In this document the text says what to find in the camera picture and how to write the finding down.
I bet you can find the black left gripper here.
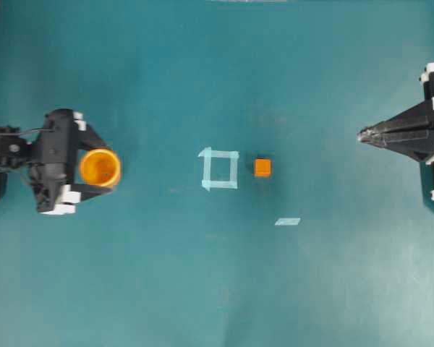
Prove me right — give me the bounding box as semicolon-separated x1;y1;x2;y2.
28;108;113;215

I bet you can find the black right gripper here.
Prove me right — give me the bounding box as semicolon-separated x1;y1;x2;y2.
357;63;434;201

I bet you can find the orange yellow plastic cup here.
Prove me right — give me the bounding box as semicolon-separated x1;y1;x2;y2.
79;148;122;188

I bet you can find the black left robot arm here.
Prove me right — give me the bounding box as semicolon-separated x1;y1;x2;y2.
0;109;122;215

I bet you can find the light blue tape square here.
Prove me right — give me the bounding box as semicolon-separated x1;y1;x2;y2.
198;147;239;192

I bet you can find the small orange cube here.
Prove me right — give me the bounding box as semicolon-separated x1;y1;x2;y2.
254;158;272;178

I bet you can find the light blue tape strip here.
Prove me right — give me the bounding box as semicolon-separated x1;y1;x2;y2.
275;218;301;226

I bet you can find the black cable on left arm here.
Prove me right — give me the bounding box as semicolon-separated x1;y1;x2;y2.
0;121;57;137

